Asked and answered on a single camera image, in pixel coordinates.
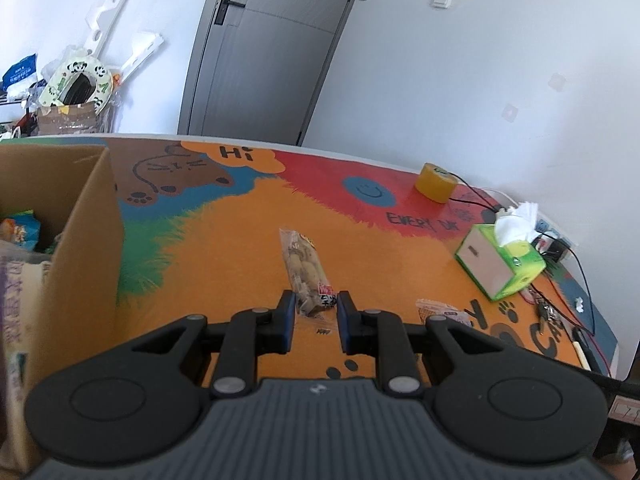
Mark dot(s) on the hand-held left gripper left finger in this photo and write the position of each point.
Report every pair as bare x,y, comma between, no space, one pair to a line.
286,320

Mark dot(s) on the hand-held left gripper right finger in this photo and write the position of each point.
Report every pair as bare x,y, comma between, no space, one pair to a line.
346,320

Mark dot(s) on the brown snack packet red label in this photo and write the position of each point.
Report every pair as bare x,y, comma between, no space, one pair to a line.
302,265

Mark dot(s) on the brown cardboard box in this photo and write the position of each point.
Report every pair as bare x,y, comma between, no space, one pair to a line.
85,260

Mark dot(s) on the long purple white cake packet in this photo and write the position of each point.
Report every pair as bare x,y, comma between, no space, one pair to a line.
15,285

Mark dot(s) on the light blue cartoon snack packet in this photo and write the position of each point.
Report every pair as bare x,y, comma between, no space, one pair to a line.
22,227

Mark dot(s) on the colourful printed table mat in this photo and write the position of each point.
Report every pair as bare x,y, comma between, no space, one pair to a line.
225,260

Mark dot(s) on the small clear snack packet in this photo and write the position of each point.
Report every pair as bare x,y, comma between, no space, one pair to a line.
442,310

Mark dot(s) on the yellow tape roll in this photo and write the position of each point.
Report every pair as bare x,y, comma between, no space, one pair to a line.
435,185

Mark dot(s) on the green white tissue box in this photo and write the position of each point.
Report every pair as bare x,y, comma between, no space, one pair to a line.
500,270

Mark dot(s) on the bunch of keys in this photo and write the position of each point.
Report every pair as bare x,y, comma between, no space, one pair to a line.
546,310

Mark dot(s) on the white power strip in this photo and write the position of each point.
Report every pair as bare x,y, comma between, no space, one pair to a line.
545,224

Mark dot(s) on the black charger plug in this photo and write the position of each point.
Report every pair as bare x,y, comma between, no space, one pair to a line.
555,247

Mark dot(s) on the small white paper scrap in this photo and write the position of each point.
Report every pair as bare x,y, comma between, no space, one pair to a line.
580,305

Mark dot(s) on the white pen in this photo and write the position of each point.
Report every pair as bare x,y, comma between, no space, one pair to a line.
583,355

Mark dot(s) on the grey door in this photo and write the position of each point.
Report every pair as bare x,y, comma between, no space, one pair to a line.
270,60

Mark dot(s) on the short white board with holes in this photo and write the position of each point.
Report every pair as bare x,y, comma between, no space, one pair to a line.
142,50

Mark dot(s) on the long white board with holes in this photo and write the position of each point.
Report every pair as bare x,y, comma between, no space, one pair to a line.
112,10

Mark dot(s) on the blue plastic bag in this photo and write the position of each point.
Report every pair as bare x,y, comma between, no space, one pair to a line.
20,72

